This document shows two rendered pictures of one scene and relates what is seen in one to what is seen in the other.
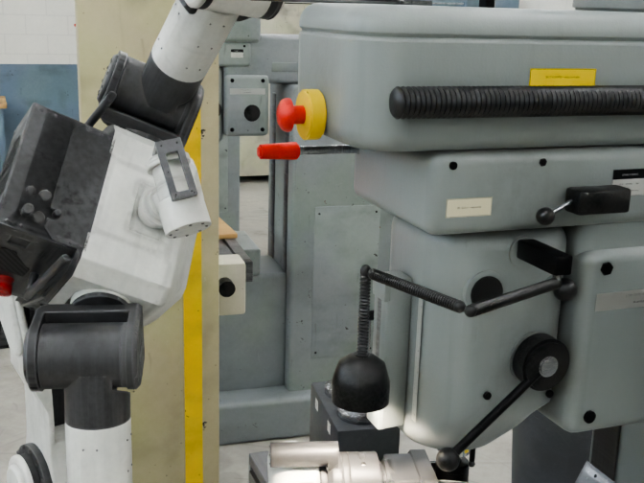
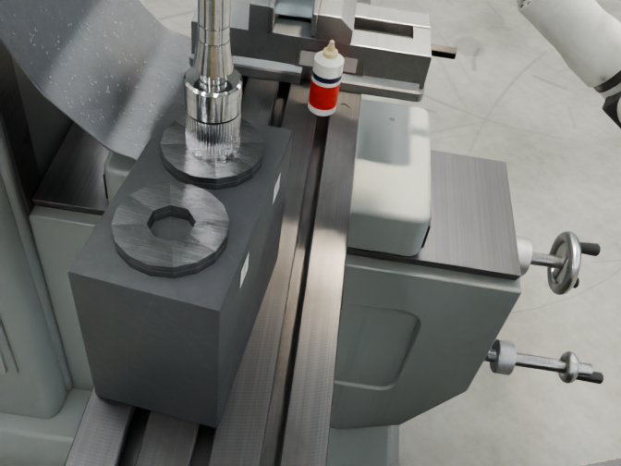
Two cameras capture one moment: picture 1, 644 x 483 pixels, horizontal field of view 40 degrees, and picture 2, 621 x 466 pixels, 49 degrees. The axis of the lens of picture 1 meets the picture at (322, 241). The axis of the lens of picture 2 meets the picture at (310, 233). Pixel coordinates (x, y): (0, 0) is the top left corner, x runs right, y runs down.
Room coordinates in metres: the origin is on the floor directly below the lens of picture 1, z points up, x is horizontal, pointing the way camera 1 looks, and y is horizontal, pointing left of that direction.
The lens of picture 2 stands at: (1.93, 0.16, 1.56)
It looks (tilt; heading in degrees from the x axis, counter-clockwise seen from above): 47 degrees down; 200
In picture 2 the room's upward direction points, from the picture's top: 10 degrees clockwise
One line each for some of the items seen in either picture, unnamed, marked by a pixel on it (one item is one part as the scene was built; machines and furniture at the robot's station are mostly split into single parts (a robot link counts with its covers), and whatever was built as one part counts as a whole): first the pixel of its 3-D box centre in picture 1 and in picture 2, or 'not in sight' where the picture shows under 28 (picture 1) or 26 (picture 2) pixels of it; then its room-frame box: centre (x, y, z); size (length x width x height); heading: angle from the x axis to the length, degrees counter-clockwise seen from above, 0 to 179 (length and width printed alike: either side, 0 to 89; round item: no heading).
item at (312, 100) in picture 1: (310, 114); not in sight; (1.07, 0.02, 1.76); 0.06 x 0.02 x 0.06; 21
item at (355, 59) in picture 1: (492, 72); not in sight; (1.15, -0.21, 1.81); 0.47 x 0.26 x 0.16; 111
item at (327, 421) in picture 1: (351, 443); (194, 258); (1.58, -0.07, 1.06); 0.22 x 0.12 x 0.20; 14
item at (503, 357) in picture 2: not in sight; (546, 363); (1.09, 0.35, 0.54); 0.22 x 0.06 x 0.06; 111
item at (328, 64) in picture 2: not in sight; (326, 75); (1.18, -0.12, 1.01); 0.04 x 0.04 x 0.11
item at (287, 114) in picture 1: (291, 114); not in sight; (1.06, 0.04, 1.76); 0.04 x 0.03 x 0.04; 21
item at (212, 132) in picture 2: not in sight; (213, 116); (1.53, -0.08, 1.19); 0.05 x 0.05 x 0.06
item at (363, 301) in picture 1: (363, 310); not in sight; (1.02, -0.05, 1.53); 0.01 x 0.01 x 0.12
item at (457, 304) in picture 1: (419, 291); not in sight; (0.95, -0.11, 1.58); 0.17 x 0.01 x 0.01; 38
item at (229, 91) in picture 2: not in sight; (213, 81); (1.53, -0.08, 1.22); 0.05 x 0.05 x 0.01
